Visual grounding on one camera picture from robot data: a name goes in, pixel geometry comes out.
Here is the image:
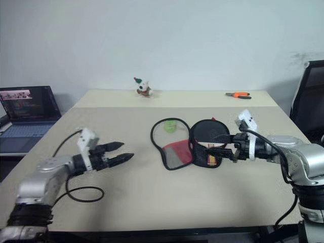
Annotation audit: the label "white plush toy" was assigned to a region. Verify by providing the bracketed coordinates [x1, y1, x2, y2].
[133, 76, 153, 98]

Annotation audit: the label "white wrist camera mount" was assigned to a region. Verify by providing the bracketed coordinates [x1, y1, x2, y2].
[76, 128, 100, 171]
[237, 109, 259, 161]

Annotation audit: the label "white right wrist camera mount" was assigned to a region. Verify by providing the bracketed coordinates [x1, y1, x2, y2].
[237, 109, 259, 161]

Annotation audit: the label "orange handled pliers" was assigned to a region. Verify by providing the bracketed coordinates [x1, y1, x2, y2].
[225, 91, 253, 100]

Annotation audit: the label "black mesh paddle case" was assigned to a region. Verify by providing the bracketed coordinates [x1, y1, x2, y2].
[151, 117, 231, 171]

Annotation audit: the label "black office chair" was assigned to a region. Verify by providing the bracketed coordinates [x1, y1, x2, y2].
[289, 60, 324, 145]

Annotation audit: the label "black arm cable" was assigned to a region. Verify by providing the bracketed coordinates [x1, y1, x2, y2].
[239, 120, 301, 227]
[52, 128, 105, 203]

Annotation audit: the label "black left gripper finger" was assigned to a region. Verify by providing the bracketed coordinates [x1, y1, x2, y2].
[104, 142, 125, 153]
[109, 152, 135, 168]

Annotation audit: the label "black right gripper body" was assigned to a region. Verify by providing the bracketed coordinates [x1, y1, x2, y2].
[231, 132, 251, 163]

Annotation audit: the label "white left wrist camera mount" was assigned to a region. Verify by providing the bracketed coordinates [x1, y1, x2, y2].
[76, 128, 100, 171]

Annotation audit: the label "green item in mesh pocket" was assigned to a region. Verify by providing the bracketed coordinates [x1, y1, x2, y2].
[163, 120, 178, 134]

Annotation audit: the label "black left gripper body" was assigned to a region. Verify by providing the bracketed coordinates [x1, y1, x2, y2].
[89, 144, 112, 173]

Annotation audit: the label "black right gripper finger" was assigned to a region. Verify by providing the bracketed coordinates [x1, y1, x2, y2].
[205, 148, 234, 159]
[213, 134, 237, 145]

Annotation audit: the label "open laptop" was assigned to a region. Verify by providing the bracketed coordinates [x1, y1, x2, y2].
[0, 86, 62, 154]

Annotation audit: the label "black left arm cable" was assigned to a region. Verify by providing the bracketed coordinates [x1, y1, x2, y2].
[52, 128, 105, 203]

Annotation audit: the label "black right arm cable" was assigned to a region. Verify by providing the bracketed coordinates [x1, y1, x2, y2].
[239, 120, 301, 227]

